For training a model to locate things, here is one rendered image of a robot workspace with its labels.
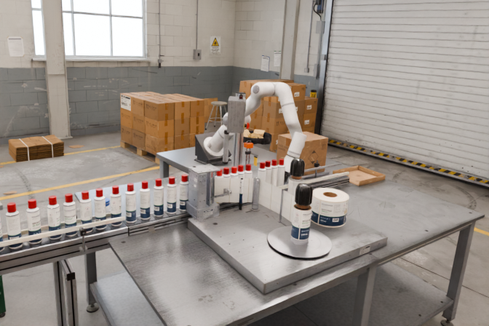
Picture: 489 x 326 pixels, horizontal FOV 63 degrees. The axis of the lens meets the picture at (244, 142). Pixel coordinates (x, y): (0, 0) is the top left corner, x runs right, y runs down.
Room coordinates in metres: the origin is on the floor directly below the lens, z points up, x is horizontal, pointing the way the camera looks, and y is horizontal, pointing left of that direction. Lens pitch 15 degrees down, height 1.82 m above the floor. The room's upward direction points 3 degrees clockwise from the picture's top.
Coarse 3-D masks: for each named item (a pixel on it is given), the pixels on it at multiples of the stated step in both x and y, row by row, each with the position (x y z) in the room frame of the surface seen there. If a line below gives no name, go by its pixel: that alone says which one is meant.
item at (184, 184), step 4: (184, 176) 2.03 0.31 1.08; (184, 180) 2.03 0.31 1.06; (180, 184) 2.03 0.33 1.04; (184, 184) 2.02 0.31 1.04; (180, 188) 2.03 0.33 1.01; (184, 188) 2.02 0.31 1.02; (180, 192) 2.03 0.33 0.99; (184, 192) 2.02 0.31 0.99; (180, 196) 2.03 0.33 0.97; (184, 196) 2.02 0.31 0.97; (180, 200) 2.03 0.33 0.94; (184, 200) 2.02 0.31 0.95; (180, 204) 2.03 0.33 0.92; (184, 204) 2.02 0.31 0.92; (180, 208) 2.03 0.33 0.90; (184, 208) 2.02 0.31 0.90
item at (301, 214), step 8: (304, 184) 1.74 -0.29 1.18; (296, 192) 1.73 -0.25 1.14; (304, 192) 1.71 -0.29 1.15; (312, 192) 1.72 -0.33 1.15; (296, 200) 1.73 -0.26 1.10; (304, 200) 1.71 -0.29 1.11; (296, 208) 1.72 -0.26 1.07; (304, 208) 1.71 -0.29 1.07; (296, 216) 1.71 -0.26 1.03; (304, 216) 1.70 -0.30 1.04; (296, 224) 1.71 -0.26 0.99; (304, 224) 1.70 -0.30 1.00; (296, 232) 1.71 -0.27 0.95; (304, 232) 1.70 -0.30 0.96; (296, 240) 1.71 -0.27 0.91; (304, 240) 1.70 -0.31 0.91
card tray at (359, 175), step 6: (348, 168) 3.03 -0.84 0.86; (354, 168) 3.07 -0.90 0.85; (360, 168) 3.08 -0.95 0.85; (366, 168) 3.04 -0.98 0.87; (354, 174) 2.98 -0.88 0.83; (360, 174) 2.99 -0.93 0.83; (366, 174) 2.99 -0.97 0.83; (372, 174) 2.99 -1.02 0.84; (378, 174) 2.94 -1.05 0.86; (354, 180) 2.82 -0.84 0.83; (360, 180) 2.73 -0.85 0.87; (366, 180) 2.76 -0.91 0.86; (372, 180) 2.80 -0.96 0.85; (378, 180) 2.85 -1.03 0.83
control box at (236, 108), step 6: (228, 102) 2.25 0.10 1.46; (234, 102) 2.25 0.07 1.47; (240, 102) 2.25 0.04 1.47; (228, 108) 2.25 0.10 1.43; (234, 108) 2.25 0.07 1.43; (240, 108) 2.25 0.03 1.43; (228, 114) 2.25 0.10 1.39; (234, 114) 2.25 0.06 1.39; (240, 114) 2.25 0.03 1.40; (228, 120) 2.25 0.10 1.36; (234, 120) 2.25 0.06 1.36; (240, 120) 2.25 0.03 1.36; (228, 126) 2.25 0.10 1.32; (234, 126) 2.25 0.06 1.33; (240, 126) 2.25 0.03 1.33; (234, 132) 2.25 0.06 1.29; (240, 132) 2.25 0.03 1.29
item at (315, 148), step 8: (280, 136) 2.95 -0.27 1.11; (288, 136) 2.94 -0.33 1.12; (312, 136) 2.98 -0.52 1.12; (320, 136) 3.00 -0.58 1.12; (280, 144) 2.95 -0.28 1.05; (288, 144) 2.87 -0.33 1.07; (312, 144) 2.86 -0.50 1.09; (320, 144) 2.91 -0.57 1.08; (280, 152) 2.94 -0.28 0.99; (304, 152) 2.82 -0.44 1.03; (312, 152) 2.87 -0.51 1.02; (320, 152) 2.92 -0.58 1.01; (304, 160) 2.82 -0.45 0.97; (312, 160) 2.87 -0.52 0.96; (320, 160) 2.92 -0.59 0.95
